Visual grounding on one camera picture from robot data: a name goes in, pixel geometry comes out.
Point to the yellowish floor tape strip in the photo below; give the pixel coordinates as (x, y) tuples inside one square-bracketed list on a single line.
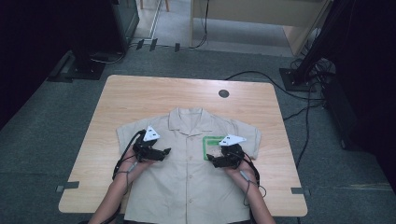
[(367, 186)]

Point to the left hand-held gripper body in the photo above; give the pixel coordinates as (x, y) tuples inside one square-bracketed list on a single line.
[(141, 152)]

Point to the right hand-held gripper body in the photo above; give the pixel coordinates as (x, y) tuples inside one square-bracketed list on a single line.
[(236, 155)]

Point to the grey tape piece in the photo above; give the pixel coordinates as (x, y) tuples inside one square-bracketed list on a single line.
[(70, 185), (299, 191)]

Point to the beige short-sleeved shirt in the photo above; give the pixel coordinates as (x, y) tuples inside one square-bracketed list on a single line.
[(186, 180)]

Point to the black stand with flat base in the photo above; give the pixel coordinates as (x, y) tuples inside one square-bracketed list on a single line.
[(84, 67)]

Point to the person's left hand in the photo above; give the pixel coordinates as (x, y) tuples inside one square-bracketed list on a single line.
[(127, 165)]

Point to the black slanted stand with base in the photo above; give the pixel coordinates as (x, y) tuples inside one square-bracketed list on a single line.
[(294, 77)]

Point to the black floor tape strip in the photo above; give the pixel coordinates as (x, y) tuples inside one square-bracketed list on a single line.
[(153, 44), (140, 44), (177, 47)]

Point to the dark round table grommet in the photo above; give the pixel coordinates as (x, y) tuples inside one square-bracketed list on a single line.
[(223, 93)]

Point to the dark curtain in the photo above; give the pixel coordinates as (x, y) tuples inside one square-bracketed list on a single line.
[(373, 77), (25, 46)]

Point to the dark glass-fronted cabinet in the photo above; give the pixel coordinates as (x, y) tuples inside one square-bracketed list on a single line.
[(126, 21)]

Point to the person's right hand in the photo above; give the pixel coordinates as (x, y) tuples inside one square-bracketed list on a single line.
[(244, 172)]

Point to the light wooden desk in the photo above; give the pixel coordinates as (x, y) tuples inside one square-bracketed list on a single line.
[(249, 11)]

